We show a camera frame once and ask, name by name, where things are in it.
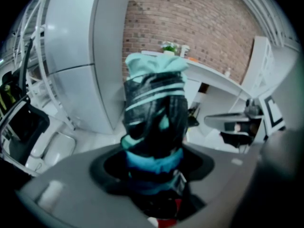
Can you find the white long counter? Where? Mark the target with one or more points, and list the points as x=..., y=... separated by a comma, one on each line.
x=213, y=77

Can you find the small white bottle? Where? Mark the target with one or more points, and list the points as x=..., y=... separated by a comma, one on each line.
x=227, y=72

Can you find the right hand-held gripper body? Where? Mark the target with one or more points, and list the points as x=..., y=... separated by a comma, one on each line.
x=273, y=114

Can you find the large white refrigerator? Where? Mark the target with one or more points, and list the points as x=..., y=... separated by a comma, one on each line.
x=80, y=56

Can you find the small orange item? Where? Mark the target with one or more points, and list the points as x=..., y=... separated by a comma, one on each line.
x=194, y=60

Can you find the white shelf cabinet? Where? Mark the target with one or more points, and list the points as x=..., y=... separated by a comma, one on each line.
x=260, y=65

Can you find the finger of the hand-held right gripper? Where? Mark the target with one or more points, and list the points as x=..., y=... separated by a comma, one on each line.
x=225, y=119
x=236, y=138

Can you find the white metal rack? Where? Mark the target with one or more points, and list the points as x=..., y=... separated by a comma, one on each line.
x=40, y=56

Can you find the white plastic chair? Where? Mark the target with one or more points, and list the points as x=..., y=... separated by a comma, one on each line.
x=55, y=146

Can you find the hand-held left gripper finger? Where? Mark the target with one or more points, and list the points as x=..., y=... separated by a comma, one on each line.
x=154, y=108

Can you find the potted green plant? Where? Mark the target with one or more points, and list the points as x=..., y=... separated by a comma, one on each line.
x=169, y=47

